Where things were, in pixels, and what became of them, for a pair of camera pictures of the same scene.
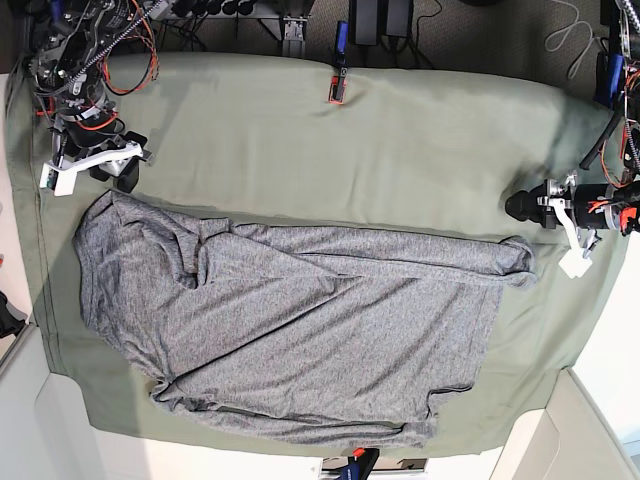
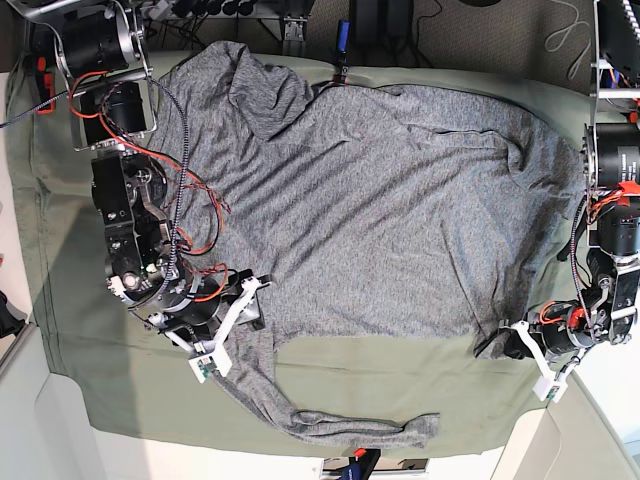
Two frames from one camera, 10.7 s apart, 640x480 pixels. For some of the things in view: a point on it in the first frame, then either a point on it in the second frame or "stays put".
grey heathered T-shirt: [339, 335] -> [370, 211]
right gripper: [588, 205] -> [564, 326]
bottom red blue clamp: [360, 463] stays put
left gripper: [85, 130] -> [196, 302]
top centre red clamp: [337, 86] stays put
